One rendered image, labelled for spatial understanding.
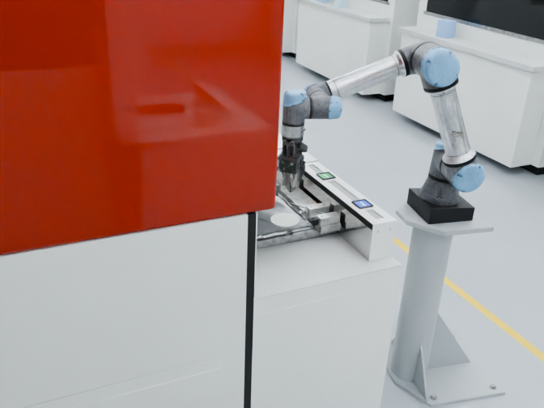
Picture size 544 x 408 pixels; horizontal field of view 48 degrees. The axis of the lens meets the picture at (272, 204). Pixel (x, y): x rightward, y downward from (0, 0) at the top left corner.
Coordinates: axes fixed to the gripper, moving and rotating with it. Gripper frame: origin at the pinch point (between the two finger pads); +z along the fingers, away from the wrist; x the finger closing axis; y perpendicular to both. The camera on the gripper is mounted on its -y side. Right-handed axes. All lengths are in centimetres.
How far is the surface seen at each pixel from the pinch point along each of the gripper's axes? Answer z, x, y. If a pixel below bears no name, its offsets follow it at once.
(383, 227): 4.9, 34.3, 6.8
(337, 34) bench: 38, -105, -508
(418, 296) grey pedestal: 53, 48, -30
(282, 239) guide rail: 15.3, 0.7, 10.1
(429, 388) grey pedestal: 98, 59, -30
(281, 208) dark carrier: 9.4, -3.7, -1.3
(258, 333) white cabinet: 30, 5, 44
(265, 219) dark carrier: 9.3, -6.0, 9.6
